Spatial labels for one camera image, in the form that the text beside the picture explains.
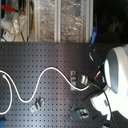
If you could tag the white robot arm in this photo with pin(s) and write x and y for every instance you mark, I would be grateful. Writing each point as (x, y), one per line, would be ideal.
(116, 76)

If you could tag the black perforated breadboard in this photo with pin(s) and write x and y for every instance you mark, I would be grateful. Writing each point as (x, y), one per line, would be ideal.
(29, 71)

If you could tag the clear plastic storage bin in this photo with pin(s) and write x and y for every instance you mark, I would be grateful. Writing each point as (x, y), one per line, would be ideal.
(63, 20)

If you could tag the middle metal cable clip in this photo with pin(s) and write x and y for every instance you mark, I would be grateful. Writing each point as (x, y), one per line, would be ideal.
(73, 78)

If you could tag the metal cable clip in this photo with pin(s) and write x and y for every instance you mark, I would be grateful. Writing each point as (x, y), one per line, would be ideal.
(73, 78)
(84, 80)
(37, 105)

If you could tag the right metal cable clip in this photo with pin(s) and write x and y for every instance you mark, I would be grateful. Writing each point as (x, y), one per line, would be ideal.
(84, 80)

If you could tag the left metal cable clip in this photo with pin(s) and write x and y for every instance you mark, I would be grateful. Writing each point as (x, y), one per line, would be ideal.
(37, 105)

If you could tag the blue handled tool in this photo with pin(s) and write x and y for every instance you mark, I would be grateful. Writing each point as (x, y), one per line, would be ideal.
(94, 34)

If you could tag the grey metal bracket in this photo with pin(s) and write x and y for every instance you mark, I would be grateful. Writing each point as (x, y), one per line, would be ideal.
(79, 113)

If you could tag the red handled tool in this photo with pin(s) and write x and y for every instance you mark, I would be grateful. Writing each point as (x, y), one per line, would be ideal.
(7, 8)

